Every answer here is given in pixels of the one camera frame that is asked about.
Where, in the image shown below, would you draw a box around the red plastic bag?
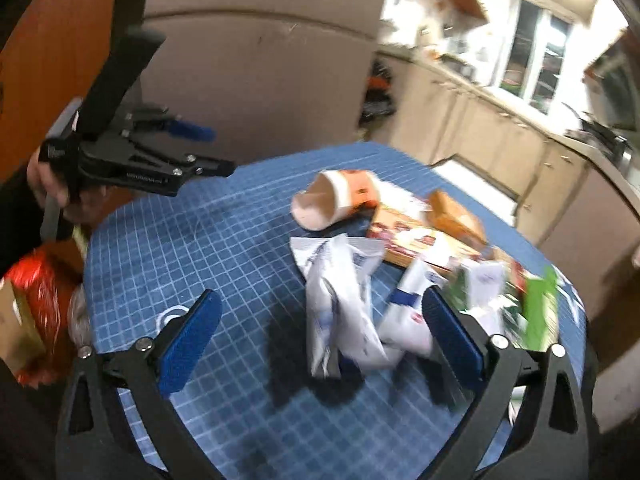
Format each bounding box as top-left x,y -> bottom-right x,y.
2,250 -> 86,386

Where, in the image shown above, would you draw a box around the green and white box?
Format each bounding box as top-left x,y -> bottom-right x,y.
447,259 -> 561,353

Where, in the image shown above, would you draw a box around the black and orange bag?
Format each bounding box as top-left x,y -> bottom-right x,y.
357,60 -> 398,128

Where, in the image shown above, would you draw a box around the person's left hand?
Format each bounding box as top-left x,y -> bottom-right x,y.
28,159 -> 109,224

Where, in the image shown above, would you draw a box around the metal range hood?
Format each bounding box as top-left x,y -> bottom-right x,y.
585,45 -> 640,131

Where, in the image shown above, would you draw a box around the white and blue packet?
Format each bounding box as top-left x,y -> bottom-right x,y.
377,257 -> 441,361

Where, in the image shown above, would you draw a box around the brown cardboard box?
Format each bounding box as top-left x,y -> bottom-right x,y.
0,280 -> 46,371

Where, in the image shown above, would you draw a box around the orange and white paper cup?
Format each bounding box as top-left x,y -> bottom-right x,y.
291,169 -> 381,232

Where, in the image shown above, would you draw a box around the white wrapper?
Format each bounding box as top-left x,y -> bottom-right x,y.
290,234 -> 396,378

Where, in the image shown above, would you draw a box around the kitchen window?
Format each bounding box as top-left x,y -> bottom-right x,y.
492,0 -> 573,116

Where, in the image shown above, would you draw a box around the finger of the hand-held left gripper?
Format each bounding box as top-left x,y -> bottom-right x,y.
120,105 -> 217,142
127,141 -> 236,181

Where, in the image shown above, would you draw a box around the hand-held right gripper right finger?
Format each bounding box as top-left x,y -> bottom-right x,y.
422,285 -> 598,480

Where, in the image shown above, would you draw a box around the wooden door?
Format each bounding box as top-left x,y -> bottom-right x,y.
0,0 -> 126,176

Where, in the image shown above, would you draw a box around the beige kitchen cabinets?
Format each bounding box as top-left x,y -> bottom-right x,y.
372,52 -> 640,321

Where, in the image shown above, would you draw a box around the small plain orange box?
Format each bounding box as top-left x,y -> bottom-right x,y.
425,189 -> 488,248

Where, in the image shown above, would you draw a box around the black cooking pot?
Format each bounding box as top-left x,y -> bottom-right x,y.
564,102 -> 632,161

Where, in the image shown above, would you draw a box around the blue grid-pattern stool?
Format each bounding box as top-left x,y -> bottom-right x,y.
82,141 -> 588,480

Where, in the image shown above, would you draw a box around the printed orange box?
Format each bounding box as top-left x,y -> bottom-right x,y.
366,202 -> 483,270

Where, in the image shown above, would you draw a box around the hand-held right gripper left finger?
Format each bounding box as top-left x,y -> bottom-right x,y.
55,289 -> 223,480

